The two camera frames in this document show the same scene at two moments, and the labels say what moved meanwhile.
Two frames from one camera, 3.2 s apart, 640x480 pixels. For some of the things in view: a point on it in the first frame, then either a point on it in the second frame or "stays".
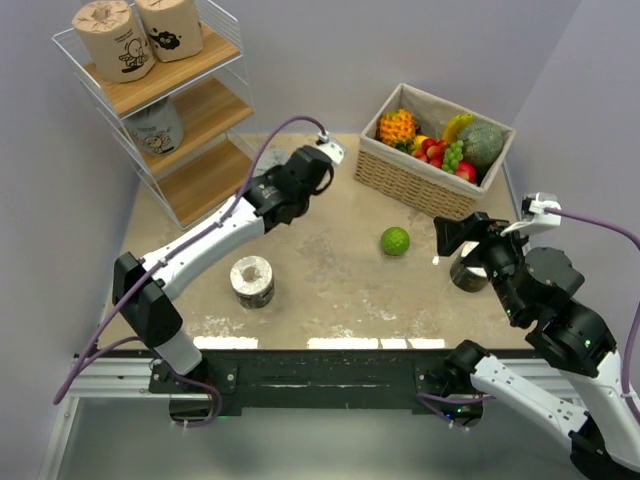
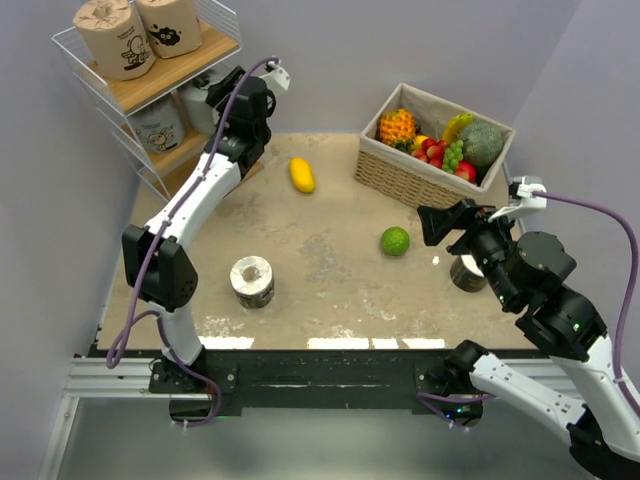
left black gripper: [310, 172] -> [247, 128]
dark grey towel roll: [269, 158] -> [199, 109]
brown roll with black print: [172, 27] stays
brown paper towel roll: [112, 41] stays
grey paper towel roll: [157, 129] stays
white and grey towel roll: [252, 278] stays
